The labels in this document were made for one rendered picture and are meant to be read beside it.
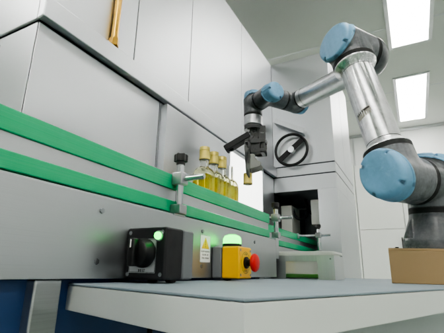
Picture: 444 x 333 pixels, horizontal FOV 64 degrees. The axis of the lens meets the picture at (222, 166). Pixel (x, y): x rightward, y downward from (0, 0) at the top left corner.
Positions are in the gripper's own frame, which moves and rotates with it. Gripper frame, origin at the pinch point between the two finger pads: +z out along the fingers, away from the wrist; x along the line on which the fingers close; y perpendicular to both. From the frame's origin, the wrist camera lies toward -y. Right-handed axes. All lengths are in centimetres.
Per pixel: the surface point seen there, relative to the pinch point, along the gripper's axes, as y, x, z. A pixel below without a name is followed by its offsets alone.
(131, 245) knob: -6, -82, 32
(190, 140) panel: -19.7, -13.1, -10.9
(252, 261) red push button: 8, -51, 34
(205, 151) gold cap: -10.2, -26.7, -1.4
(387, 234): 121, 337, -10
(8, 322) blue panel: -15, -93, 42
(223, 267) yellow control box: 2, -51, 35
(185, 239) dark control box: 0, -75, 31
